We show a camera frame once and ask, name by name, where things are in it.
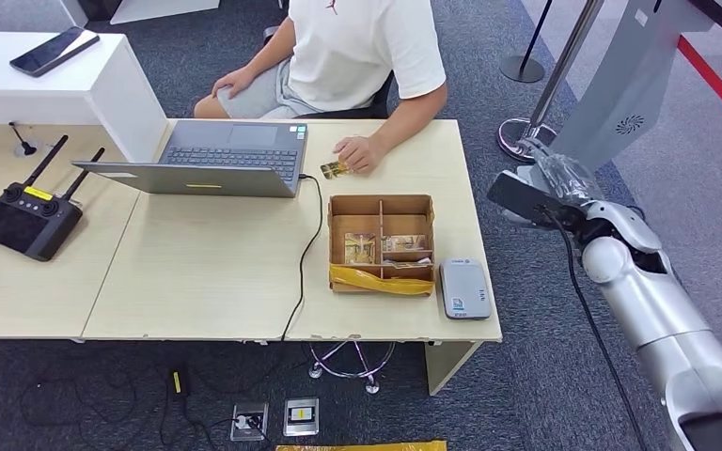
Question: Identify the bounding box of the person's left hand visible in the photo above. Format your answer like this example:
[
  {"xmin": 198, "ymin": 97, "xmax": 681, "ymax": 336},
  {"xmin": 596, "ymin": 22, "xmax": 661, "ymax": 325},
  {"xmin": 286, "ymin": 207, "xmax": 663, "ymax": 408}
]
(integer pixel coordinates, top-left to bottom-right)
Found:
[{"xmin": 333, "ymin": 134, "xmax": 387, "ymax": 176}]

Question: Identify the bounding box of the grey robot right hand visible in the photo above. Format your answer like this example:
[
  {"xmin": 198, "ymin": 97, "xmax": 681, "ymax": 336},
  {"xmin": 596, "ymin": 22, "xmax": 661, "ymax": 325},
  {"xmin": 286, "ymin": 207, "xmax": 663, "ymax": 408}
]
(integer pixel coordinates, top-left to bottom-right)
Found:
[{"xmin": 523, "ymin": 137, "xmax": 606, "ymax": 206}]

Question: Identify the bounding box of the person's right hand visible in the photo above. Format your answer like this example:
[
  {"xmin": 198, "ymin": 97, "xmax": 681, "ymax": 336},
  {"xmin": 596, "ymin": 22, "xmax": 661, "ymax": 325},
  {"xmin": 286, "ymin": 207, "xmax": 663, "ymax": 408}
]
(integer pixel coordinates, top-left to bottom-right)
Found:
[{"xmin": 211, "ymin": 67, "xmax": 257, "ymax": 100}]

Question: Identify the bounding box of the person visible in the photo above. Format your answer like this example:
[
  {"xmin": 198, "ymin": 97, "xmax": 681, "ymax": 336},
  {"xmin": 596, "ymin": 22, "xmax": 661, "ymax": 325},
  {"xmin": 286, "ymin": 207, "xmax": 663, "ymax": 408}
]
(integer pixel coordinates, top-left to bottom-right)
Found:
[{"xmin": 194, "ymin": 0, "xmax": 448, "ymax": 176}]

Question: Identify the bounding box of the square golden key card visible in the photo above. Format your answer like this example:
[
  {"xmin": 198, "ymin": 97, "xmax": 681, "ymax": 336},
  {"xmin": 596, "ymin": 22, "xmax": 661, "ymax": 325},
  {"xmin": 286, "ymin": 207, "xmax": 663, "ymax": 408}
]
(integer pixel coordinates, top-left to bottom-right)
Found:
[{"xmin": 343, "ymin": 232, "xmax": 378, "ymax": 267}]

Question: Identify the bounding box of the long golden key card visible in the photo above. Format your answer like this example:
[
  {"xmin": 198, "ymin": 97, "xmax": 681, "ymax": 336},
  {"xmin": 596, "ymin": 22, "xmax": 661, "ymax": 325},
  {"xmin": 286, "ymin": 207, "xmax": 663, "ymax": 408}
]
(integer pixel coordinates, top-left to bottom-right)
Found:
[{"xmin": 382, "ymin": 234, "xmax": 429, "ymax": 254}]

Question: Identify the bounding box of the white card in box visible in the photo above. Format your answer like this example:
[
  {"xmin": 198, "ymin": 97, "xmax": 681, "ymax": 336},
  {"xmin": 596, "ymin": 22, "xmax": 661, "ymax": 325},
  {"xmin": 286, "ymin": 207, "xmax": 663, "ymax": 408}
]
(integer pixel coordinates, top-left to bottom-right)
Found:
[{"xmin": 383, "ymin": 256, "xmax": 433, "ymax": 270}]

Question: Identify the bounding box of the grey card reader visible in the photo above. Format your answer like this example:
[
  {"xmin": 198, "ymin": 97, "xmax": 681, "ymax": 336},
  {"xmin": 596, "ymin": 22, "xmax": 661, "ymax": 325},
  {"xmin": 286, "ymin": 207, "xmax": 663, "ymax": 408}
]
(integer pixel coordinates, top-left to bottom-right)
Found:
[{"xmin": 439, "ymin": 257, "xmax": 494, "ymax": 321}]

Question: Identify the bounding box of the black office chair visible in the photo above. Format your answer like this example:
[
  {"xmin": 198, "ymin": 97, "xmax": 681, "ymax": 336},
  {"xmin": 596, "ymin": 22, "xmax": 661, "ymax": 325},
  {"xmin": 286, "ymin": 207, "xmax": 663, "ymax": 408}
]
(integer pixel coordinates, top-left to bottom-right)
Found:
[{"xmin": 264, "ymin": 25, "xmax": 395, "ymax": 120}]

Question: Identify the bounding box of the cardboard divider box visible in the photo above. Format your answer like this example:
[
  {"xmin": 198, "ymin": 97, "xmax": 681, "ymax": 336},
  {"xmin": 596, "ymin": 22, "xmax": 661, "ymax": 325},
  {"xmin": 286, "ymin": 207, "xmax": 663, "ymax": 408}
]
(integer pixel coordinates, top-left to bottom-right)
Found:
[{"xmin": 327, "ymin": 194, "xmax": 437, "ymax": 296}]

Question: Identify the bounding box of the grey laptop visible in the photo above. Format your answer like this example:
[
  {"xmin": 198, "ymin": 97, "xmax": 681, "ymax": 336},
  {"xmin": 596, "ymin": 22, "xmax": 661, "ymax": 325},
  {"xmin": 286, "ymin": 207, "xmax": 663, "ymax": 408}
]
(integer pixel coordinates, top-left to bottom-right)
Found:
[{"xmin": 71, "ymin": 119, "xmax": 310, "ymax": 199}]

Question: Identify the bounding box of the white furniture panel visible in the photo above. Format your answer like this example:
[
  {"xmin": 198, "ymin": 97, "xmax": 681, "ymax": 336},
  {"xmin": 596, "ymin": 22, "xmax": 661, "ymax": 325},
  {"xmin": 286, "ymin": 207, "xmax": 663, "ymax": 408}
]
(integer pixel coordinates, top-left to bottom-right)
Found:
[{"xmin": 109, "ymin": 0, "xmax": 222, "ymax": 27}]

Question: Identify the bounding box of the silver kiosk stand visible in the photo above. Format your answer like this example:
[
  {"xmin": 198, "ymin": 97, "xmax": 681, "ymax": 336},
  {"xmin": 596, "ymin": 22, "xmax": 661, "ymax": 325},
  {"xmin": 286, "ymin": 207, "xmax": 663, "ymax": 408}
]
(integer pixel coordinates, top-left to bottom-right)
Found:
[{"xmin": 502, "ymin": 0, "xmax": 722, "ymax": 226}]

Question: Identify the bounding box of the white raised counter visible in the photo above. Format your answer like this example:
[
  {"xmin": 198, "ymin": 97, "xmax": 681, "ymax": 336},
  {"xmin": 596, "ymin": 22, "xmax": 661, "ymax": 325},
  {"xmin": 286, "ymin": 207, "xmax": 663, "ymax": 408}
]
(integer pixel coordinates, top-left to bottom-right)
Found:
[{"xmin": 0, "ymin": 31, "xmax": 169, "ymax": 164}]

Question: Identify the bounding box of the yellow tape strip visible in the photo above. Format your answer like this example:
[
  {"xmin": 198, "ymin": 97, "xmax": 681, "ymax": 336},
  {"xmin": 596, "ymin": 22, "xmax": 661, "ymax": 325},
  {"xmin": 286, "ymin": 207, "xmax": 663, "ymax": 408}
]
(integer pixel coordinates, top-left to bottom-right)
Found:
[{"xmin": 329, "ymin": 262, "xmax": 435, "ymax": 296}]

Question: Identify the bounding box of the red barrier belt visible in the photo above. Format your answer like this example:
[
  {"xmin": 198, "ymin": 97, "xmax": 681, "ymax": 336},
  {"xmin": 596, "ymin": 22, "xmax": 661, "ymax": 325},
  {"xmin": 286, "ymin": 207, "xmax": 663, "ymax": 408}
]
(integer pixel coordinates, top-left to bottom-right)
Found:
[{"xmin": 677, "ymin": 36, "xmax": 722, "ymax": 141}]

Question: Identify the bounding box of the black smartphone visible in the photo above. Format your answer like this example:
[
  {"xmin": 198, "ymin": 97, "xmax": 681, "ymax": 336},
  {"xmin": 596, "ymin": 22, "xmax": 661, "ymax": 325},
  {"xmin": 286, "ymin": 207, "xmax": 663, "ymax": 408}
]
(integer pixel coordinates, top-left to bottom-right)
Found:
[{"xmin": 8, "ymin": 25, "xmax": 102, "ymax": 78}]

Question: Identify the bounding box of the beige desk leg panel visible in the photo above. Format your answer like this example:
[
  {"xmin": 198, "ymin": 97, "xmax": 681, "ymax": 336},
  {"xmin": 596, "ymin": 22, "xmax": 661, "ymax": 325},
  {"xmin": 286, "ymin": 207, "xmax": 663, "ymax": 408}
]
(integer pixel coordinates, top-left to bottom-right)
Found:
[{"xmin": 424, "ymin": 340, "xmax": 483, "ymax": 397}]

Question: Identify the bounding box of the chrome stool base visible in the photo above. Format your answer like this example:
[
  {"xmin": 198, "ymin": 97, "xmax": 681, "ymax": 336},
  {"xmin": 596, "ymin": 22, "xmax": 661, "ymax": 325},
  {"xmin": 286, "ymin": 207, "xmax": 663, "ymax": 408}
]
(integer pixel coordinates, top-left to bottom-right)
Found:
[{"xmin": 307, "ymin": 340, "xmax": 398, "ymax": 396}]

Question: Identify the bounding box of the black remote controller with antennas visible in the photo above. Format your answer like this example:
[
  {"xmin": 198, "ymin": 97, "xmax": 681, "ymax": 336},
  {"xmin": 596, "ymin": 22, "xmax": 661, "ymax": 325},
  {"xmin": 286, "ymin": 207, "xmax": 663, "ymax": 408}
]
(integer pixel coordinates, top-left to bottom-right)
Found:
[{"xmin": 0, "ymin": 134, "xmax": 106, "ymax": 263}]

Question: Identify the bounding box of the closed metal floor socket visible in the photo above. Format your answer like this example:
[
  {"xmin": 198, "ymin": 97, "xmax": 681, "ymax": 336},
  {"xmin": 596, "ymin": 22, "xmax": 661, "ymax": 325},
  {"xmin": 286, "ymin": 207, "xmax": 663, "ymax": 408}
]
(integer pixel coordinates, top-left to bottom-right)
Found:
[{"xmin": 283, "ymin": 397, "xmax": 322, "ymax": 438}]

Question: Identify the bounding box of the open metal floor socket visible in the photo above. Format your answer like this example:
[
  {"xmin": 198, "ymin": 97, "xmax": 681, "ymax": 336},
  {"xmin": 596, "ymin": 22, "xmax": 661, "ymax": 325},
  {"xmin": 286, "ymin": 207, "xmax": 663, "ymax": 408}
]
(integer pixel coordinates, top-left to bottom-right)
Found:
[{"xmin": 229, "ymin": 401, "xmax": 271, "ymax": 443}]

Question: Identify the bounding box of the yellow sheet on floor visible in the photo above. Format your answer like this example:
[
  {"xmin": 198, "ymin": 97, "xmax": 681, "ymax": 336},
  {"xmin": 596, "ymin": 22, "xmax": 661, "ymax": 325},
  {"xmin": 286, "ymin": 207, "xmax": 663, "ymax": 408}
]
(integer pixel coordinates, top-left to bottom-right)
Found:
[{"xmin": 275, "ymin": 440, "xmax": 448, "ymax": 451}]

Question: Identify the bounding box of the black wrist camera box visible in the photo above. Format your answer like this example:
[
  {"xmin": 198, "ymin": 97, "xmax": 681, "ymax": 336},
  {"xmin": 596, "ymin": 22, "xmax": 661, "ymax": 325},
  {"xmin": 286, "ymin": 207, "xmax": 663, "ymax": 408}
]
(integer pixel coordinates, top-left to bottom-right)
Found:
[{"xmin": 486, "ymin": 170, "xmax": 588, "ymax": 229}]

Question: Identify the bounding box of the chrome stanchion post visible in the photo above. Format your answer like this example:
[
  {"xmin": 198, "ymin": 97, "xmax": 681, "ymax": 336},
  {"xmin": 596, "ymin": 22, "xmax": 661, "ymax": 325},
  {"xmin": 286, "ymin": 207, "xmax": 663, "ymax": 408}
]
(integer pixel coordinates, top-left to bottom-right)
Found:
[{"xmin": 497, "ymin": 0, "xmax": 605, "ymax": 164}]

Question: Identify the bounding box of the black laptop power cable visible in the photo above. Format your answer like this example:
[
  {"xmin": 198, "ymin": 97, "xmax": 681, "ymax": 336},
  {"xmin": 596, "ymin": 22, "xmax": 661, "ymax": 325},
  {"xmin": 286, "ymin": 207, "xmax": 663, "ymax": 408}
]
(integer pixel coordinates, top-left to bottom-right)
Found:
[{"xmin": 281, "ymin": 174, "xmax": 325, "ymax": 342}]

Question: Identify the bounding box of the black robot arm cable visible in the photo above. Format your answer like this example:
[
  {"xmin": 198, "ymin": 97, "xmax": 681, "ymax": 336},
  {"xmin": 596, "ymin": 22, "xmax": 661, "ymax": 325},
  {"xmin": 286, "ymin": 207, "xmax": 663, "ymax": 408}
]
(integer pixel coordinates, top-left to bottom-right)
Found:
[{"xmin": 541, "ymin": 208, "xmax": 651, "ymax": 451}]

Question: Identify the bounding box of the black stanchion post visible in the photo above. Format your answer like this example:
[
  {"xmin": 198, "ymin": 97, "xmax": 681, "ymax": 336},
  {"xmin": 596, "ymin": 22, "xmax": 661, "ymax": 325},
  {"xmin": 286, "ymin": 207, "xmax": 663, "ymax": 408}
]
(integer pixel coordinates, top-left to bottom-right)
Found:
[{"xmin": 498, "ymin": 0, "xmax": 556, "ymax": 84}]

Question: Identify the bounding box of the black floor cable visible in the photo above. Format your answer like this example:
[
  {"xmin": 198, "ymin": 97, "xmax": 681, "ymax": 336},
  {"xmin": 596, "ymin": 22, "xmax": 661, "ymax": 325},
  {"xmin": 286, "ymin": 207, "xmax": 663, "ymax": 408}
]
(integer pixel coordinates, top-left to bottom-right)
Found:
[{"xmin": 18, "ymin": 364, "xmax": 238, "ymax": 451}]

